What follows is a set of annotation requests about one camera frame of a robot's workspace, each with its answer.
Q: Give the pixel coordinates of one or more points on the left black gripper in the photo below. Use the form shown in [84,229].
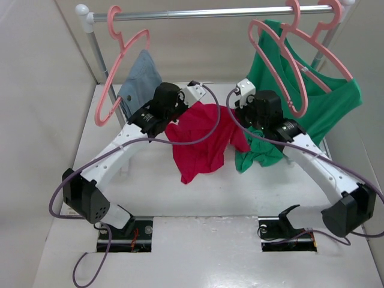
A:
[180,99]

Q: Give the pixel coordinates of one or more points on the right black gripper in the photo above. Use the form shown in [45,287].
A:
[239,112]

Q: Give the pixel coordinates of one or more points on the red t shirt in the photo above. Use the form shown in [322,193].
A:
[206,156]

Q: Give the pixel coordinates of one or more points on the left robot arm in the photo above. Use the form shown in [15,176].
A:
[83,189]

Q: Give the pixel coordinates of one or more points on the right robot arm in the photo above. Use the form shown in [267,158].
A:
[351,198]

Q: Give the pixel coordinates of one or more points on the green t shirt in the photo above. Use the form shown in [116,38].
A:
[324,109]

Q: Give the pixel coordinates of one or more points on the blue denim garment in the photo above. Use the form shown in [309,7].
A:
[140,85]

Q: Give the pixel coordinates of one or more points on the metal clothes rack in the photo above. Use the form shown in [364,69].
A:
[88,19]

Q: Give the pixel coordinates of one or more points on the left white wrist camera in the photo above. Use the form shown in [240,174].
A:
[192,93]

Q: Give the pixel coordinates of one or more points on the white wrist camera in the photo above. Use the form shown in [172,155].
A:
[192,93]
[244,89]

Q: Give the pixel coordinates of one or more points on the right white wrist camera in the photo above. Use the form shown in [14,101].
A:
[244,89]

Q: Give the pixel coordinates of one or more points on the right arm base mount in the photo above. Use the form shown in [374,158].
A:
[278,235]

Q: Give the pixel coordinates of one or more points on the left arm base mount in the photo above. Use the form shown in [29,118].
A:
[139,240]

